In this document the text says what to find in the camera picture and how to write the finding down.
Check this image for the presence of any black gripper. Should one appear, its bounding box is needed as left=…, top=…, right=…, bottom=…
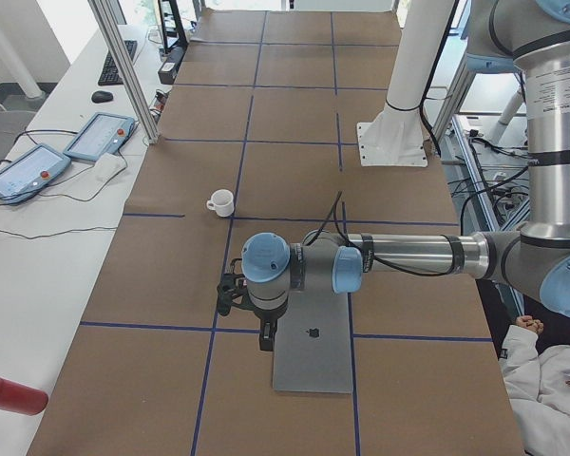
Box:
left=254, top=306, right=285, bottom=352

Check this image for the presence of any white ceramic cup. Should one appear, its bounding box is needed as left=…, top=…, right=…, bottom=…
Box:
left=206, top=189, right=235, bottom=218

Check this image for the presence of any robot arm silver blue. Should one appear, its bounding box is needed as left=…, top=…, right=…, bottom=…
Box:
left=237, top=1, right=570, bottom=352

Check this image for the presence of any silver closed laptop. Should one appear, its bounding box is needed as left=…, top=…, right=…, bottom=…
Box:
left=273, top=292, right=352, bottom=394

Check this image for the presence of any white folded cloth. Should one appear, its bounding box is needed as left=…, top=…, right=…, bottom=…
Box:
left=92, top=153, right=126, bottom=183

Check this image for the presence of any right teach pendant tablet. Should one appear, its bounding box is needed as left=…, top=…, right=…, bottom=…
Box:
left=64, top=112, right=135, bottom=162

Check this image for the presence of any teach pendant tablet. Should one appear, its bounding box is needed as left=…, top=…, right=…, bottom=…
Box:
left=0, top=143, right=71, bottom=204
left=64, top=112, right=135, bottom=162

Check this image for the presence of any black desktop box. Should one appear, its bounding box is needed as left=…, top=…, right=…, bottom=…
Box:
left=158, top=46, right=186, bottom=86

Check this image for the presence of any red cylinder bottle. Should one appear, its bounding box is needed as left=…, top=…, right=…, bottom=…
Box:
left=0, top=377, right=48, bottom=416

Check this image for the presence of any left teach pendant tablet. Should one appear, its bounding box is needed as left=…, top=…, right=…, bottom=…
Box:
left=0, top=143, right=71, bottom=204

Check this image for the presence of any black computer mouse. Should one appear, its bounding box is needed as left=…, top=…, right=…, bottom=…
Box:
left=91, top=90, right=114, bottom=104

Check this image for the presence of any person in white coat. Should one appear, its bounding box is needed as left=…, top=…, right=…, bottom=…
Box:
left=499, top=315, right=570, bottom=455

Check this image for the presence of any black keyboard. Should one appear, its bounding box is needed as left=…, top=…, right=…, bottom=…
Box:
left=97, top=39, right=139, bottom=87

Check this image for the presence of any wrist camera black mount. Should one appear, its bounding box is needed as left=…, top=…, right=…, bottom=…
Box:
left=217, top=258, right=251, bottom=316

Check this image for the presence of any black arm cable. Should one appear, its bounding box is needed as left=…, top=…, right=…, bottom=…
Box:
left=308, top=190, right=457, bottom=277

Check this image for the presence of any white pedestal column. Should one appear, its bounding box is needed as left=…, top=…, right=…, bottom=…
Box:
left=357, top=0, right=457, bottom=167

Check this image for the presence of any aluminium frame post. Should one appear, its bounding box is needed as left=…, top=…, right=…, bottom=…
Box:
left=88, top=0, right=160, bottom=144

